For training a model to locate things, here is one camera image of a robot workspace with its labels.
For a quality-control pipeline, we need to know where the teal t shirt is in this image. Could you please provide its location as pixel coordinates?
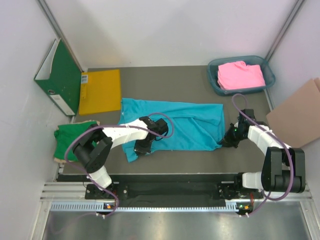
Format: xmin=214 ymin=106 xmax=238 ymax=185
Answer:
xmin=118 ymin=98 xmax=225 ymax=153

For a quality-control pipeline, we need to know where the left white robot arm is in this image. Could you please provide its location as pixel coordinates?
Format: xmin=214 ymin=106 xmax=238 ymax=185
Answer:
xmin=72 ymin=116 xmax=169 ymax=199

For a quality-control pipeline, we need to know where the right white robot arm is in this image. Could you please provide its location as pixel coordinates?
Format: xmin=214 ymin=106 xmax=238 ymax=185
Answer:
xmin=219 ymin=109 xmax=306 ymax=198

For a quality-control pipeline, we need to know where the pink t shirt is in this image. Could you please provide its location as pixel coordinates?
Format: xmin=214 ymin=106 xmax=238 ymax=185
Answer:
xmin=217 ymin=61 xmax=266 ymax=91

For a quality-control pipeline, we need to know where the brown cardboard sheet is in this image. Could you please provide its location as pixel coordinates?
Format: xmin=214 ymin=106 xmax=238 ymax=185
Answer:
xmin=266 ymin=78 xmax=320 ymax=148

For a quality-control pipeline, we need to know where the blue plastic bin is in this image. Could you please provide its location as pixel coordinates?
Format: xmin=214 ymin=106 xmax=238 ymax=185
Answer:
xmin=206 ymin=55 xmax=276 ymax=96

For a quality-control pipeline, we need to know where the yellow folder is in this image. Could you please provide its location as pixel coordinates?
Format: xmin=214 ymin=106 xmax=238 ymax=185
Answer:
xmin=78 ymin=69 xmax=122 ymax=116

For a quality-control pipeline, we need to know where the folded green t shirt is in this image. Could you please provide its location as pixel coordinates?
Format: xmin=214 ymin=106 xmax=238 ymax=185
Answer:
xmin=53 ymin=121 xmax=101 ymax=162

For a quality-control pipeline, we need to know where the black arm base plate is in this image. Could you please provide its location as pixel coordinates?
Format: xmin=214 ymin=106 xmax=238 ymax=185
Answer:
xmin=85 ymin=180 xmax=262 ymax=202

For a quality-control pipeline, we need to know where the aluminium frame rail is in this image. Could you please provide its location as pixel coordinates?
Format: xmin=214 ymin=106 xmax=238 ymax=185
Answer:
xmin=40 ymin=182 xmax=313 ymax=202

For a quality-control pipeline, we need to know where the grey slotted cable duct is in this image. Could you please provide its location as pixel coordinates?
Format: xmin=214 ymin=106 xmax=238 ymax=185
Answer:
xmin=50 ymin=201 xmax=239 ymax=212

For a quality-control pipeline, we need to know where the green ring binder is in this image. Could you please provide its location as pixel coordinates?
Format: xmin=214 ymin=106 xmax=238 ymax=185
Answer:
xmin=34 ymin=39 xmax=82 ymax=116

